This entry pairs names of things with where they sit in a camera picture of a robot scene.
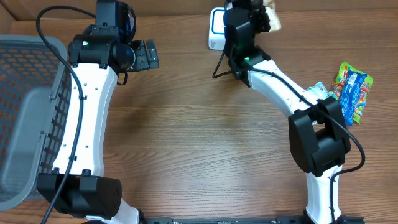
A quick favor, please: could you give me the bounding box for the cookie bag brown white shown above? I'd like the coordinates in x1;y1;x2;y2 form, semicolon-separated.
263;0;282;32

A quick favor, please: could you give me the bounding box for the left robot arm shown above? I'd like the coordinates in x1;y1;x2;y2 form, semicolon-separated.
37;0;159;224

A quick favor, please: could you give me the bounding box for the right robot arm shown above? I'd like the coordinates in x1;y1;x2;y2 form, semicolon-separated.
222;1;351;223

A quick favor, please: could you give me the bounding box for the green Haribo candy bag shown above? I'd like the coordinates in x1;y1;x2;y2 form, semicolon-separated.
328;62;373;126

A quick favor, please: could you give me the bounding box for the blue snack wrapper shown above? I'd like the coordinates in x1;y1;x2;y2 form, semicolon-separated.
339;70;368;126

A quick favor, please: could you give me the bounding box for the grey plastic shopping basket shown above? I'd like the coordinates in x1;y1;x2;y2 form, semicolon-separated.
1;34;71;211

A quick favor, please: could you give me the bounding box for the white barcode scanner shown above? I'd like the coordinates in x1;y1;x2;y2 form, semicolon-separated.
208;7;226;50

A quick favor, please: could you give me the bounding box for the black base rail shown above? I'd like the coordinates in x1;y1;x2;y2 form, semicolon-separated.
80;216;366;224

